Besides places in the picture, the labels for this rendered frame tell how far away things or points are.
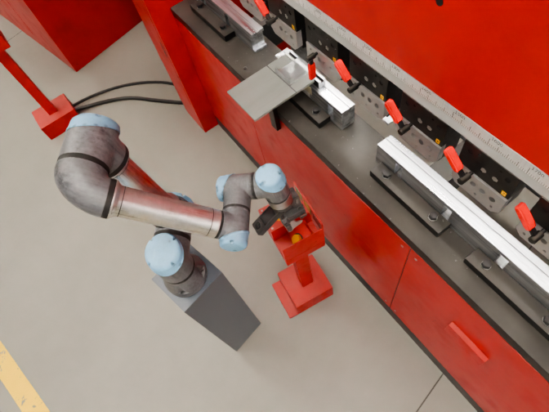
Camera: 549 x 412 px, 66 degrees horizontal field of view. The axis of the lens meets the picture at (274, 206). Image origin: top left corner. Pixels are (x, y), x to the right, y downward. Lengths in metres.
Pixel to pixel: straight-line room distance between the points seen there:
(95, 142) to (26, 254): 1.92
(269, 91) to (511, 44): 0.90
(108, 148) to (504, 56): 0.85
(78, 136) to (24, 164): 2.26
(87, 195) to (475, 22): 0.85
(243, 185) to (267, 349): 1.19
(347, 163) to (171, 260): 0.67
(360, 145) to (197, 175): 1.36
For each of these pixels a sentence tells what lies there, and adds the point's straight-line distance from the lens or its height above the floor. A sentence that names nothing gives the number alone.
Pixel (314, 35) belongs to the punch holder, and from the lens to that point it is 1.37.
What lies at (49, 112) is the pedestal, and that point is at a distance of 3.30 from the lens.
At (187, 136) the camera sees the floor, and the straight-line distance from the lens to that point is 2.87.
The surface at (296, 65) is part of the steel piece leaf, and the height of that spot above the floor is 1.00.
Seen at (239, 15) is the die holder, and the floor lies 0.97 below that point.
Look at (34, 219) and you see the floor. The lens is 3.03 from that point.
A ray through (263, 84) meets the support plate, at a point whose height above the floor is 1.00.
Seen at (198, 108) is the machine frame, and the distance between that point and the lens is 2.69.
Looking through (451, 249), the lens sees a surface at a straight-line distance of 1.39.
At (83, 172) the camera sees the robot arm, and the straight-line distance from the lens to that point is 1.04.
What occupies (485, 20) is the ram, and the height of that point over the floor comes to 1.58.
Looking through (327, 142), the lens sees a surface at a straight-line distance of 1.55.
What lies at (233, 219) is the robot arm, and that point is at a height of 1.17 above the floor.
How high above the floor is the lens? 2.13
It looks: 61 degrees down
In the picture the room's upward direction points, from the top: 17 degrees counter-clockwise
